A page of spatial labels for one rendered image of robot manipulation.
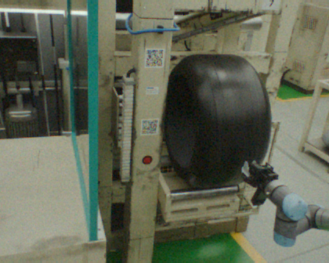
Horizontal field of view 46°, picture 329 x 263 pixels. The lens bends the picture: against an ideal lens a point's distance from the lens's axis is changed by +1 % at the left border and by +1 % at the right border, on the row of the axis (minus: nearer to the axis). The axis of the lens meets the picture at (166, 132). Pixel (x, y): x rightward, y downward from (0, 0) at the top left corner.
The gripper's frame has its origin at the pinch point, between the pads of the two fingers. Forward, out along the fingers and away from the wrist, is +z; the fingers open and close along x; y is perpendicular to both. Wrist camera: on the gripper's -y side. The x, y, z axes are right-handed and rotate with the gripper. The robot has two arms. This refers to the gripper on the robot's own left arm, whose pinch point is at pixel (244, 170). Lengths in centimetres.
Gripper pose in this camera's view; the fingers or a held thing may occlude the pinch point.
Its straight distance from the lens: 157.6
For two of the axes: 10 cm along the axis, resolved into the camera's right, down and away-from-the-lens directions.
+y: 0.4, -9.4, -3.4
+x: -9.5, 0.6, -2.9
